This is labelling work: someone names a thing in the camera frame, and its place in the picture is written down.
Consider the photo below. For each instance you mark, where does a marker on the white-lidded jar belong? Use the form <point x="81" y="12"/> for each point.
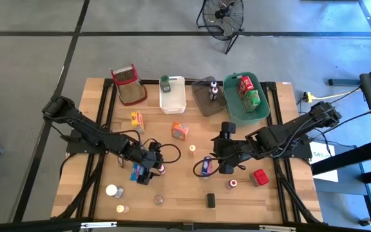
<point x="111" y="190"/>

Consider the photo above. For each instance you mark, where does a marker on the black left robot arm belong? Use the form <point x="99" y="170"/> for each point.
<point x="85" y="127"/>

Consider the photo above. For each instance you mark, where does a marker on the black aluminium table frame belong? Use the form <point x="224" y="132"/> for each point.
<point x="153" y="81"/>

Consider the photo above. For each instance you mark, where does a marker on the orange Mini Wheats cereal box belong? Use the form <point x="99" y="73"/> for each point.
<point x="179" y="131"/>

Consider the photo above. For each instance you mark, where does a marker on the dark green pepper tin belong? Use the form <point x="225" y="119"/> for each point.
<point x="210" y="200"/>

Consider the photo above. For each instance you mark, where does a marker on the white plastic bin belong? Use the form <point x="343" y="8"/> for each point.
<point x="174" y="103"/>

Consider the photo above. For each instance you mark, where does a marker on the small empty glass jar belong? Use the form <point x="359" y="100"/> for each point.
<point x="158" y="200"/>

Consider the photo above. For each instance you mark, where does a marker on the black floor fan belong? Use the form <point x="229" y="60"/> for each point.
<point x="223" y="14"/>

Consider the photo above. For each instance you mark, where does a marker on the red Froot Loops cereal box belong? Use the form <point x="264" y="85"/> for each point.
<point x="245" y="87"/>

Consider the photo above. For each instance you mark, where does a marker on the green Apple Jacks cereal box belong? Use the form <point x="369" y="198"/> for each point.
<point x="251" y="101"/>

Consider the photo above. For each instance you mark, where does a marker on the blue food colouring bottle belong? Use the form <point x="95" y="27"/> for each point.
<point x="213" y="83"/>

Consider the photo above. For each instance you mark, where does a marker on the blue Rice Krispies cereal box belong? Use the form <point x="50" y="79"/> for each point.
<point x="134" y="170"/>

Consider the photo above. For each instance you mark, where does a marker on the yellow-orange food colouring bottle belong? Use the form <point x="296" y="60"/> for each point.
<point x="192" y="149"/>

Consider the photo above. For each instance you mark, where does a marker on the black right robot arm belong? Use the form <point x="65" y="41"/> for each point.
<point x="288" y="132"/>

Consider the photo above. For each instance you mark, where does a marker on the blue Frosted Flakes cereal box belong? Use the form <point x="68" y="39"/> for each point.
<point x="206" y="166"/>

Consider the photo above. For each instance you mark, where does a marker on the yellow Corn Pops cereal box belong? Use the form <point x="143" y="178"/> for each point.
<point x="137" y="120"/>

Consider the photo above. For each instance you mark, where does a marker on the grey translucent plastic bin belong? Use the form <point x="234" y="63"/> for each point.
<point x="203" y="103"/>

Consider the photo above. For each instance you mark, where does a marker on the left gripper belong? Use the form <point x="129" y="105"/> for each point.
<point x="148" y="154"/>

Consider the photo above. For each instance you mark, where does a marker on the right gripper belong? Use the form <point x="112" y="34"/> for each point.
<point x="234" y="148"/>

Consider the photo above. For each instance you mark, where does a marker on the teal plastic bin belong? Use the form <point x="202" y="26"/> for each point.
<point x="232" y="103"/>

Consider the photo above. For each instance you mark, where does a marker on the pink food colouring bottle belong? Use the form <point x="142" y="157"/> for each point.
<point x="162" y="169"/>

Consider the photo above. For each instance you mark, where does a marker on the spice jar with red-white lid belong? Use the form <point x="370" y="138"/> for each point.
<point x="233" y="183"/>

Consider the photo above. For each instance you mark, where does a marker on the white paper sheet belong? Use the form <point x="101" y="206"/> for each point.
<point x="327" y="174"/>

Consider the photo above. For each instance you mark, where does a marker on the small yellow-lidded jar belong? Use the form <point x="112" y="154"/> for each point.
<point x="120" y="208"/>

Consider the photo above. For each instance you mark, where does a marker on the purple food colouring bottle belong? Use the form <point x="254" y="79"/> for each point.
<point x="213" y="94"/>

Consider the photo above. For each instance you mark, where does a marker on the black rig beam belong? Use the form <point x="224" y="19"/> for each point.
<point x="43" y="225"/>

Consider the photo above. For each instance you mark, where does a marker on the red-lidded square spice container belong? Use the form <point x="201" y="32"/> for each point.
<point x="261" y="176"/>

